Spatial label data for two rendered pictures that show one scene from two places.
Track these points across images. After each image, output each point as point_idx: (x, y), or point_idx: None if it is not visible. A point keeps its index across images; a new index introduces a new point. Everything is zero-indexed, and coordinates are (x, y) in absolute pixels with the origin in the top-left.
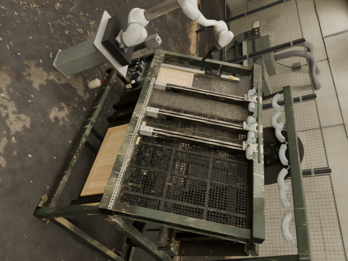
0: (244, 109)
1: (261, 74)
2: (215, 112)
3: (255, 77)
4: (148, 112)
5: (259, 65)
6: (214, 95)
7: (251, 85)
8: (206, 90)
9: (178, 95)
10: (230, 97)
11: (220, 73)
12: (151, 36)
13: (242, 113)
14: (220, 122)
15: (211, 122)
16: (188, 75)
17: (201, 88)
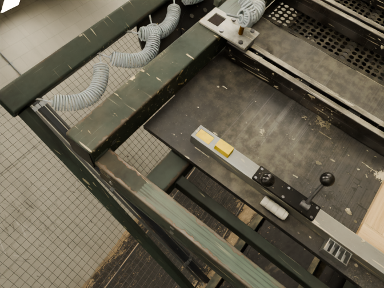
0: None
1: (115, 92)
2: (338, 68)
3: (152, 88)
4: None
5: (75, 135)
6: (336, 94)
7: (168, 97)
8: (355, 119)
9: None
10: (287, 67)
11: (256, 179)
12: None
13: (265, 39)
14: (357, 20)
15: (382, 27)
16: (383, 233)
17: (347, 159)
